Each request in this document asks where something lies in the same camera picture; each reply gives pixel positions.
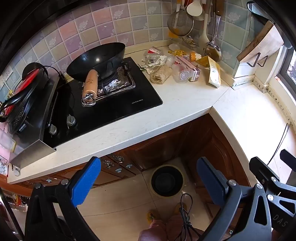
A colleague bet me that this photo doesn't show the black glass gas stove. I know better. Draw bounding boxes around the black glass gas stove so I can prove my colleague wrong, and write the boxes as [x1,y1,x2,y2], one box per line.
[43,57,163,149]

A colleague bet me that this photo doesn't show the yellow white packet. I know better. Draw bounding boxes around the yellow white packet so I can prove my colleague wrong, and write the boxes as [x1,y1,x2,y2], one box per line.
[196,56,222,88]

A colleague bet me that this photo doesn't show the wooden cutting board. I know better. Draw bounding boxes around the wooden cutting board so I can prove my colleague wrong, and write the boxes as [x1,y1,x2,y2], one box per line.
[236,20,284,63]

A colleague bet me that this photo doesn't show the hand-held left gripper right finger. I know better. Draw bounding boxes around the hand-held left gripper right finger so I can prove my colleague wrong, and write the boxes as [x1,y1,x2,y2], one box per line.
[196,157,273,241]

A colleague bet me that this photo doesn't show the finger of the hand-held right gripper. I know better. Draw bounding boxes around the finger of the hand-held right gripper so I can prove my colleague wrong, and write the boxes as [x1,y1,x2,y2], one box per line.
[280,149,296,163]
[249,157,281,193]

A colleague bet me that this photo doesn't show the metal mesh strainer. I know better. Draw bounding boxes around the metal mesh strainer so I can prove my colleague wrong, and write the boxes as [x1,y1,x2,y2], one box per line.
[167,10,194,37]

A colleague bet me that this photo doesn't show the wooden handled utensil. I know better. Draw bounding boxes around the wooden handled utensil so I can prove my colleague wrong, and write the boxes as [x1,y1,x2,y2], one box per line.
[213,0,225,16]

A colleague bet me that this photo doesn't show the black cable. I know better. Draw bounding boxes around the black cable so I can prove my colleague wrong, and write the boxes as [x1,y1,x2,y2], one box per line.
[179,193,195,241]

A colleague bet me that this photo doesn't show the pink box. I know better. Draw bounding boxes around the pink box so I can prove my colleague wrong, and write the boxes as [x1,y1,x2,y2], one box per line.
[175,56,201,82]

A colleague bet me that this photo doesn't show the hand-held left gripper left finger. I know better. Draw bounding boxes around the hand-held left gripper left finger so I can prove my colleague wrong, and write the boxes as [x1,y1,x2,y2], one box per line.
[24,156,102,241]

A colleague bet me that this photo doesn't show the beige fibre bundle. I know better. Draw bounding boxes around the beige fibre bundle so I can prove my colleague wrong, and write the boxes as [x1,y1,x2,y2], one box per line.
[150,66,173,84]

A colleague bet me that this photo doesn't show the white rice paddle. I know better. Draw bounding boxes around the white rice paddle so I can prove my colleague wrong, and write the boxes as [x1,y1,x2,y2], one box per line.
[186,0,203,17]

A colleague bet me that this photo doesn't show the black wok with wooden handle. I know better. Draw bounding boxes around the black wok with wooden handle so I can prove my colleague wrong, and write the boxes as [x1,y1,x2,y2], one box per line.
[66,42,126,107]

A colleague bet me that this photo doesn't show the foil burner liner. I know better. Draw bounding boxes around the foil burner liner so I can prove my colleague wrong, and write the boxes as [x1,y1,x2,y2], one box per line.
[96,66,136,101]

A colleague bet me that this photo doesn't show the person's pink trousers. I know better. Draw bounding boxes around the person's pink trousers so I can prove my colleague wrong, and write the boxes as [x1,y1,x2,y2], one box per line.
[139,214,204,241]

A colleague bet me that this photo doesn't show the wooden cabinet doors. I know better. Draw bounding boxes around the wooden cabinet doors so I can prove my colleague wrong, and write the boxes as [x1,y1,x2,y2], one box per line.
[14,113,252,209]

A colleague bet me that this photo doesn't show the beige round trash bin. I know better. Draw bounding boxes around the beige round trash bin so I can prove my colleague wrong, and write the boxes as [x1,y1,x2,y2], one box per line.
[151,164,184,198]

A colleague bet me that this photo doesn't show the black red induction cooker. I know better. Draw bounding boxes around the black red induction cooker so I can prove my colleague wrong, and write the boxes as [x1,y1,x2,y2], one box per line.
[0,62,60,135]

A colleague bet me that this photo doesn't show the white spatula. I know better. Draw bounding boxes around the white spatula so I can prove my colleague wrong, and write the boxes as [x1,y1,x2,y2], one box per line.
[199,7,211,47]

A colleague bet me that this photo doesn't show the window frame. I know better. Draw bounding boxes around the window frame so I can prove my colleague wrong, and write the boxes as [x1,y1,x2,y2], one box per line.
[275,45,296,92]

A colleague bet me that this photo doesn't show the metal ladle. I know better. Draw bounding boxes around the metal ladle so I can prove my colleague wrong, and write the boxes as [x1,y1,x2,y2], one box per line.
[203,14,222,62]

